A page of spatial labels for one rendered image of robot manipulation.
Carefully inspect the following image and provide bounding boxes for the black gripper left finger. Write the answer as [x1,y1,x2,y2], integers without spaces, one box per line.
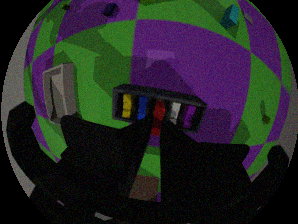
[60,116,154,197]

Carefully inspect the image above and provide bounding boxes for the teal rectangular block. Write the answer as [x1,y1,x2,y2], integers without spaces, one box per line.
[220,4,239,30]

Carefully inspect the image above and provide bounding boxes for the blue fuse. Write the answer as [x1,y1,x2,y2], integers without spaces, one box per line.
[137,96,149,120]

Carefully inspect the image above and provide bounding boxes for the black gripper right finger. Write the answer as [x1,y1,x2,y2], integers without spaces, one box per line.
[160,116,250,202]

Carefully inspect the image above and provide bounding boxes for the white fuse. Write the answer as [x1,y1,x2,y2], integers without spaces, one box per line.
[169,101,181,124]

